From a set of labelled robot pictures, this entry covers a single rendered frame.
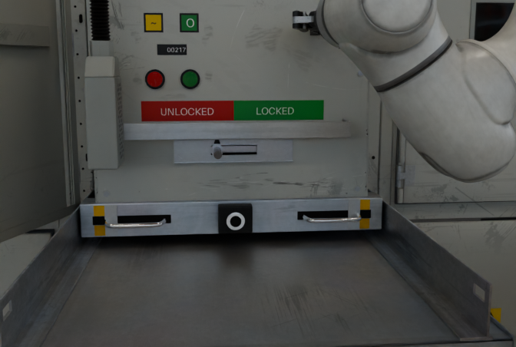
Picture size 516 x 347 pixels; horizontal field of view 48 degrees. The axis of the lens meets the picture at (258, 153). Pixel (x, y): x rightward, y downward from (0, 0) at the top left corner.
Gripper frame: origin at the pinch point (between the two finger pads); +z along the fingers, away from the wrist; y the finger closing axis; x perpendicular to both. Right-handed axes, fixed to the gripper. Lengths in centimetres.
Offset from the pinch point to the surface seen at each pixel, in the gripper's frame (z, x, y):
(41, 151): 25, -24, -53
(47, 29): 25, 0, -51
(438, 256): -22.2, -33.2, 13.4
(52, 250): -15, -33, -42
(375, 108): 31.1, -16.6, 19.8
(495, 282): 29, -59, 50
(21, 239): 29, -45, -60
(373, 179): 31.2, -33.1, 19.8
